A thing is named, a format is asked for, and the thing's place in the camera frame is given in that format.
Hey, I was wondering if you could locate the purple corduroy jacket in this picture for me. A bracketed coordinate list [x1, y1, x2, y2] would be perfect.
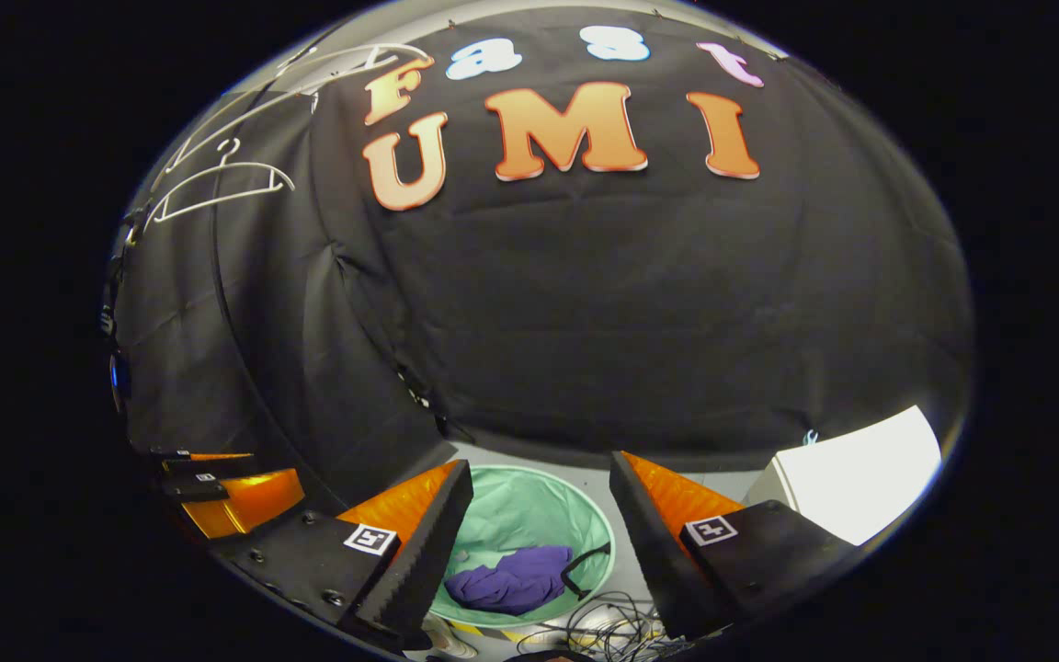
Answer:
[444, 544, 576, 617]

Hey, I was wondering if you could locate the white clothes hanger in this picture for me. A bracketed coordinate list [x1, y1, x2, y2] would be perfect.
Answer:
[166, 41, 431, 176]
[145, 138, 297, 227]

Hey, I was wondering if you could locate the white box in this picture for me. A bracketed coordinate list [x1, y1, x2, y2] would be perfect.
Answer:
[744, 405, 944, 548]

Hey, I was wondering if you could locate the green laundry hamper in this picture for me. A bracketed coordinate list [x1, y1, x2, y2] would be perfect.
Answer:
[428, 464, 618, 631]

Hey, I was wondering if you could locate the bundle of black cables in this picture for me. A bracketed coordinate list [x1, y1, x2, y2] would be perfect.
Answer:
[516, 591, 678, 661]

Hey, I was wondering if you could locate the black backdrop cloth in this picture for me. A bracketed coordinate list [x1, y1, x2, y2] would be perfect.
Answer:
[111, 83, 457, 516]
[309, 5, 976, 461]

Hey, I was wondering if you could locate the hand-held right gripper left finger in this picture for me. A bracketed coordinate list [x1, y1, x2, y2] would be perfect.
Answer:
[211, 458, 475, 652]

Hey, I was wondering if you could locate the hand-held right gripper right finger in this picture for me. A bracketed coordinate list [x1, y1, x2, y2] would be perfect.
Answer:
[609, 449, 859, 642]

